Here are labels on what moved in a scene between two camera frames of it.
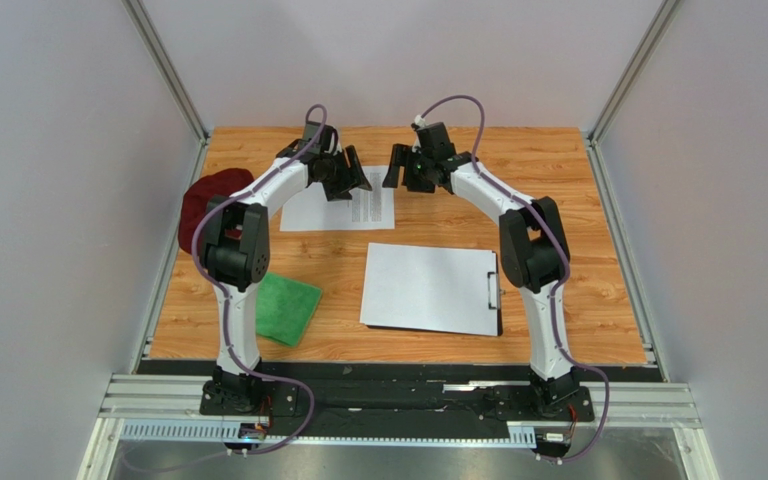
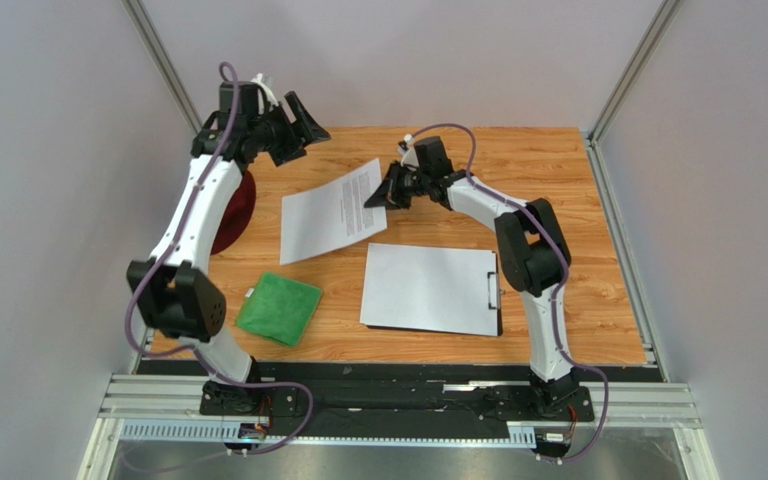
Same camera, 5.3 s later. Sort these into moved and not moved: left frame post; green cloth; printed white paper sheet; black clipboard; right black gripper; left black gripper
Moved: left black gripper; printed white paper sheet; right black gripper
Not moved: green cloth; left frame post; black clipboard
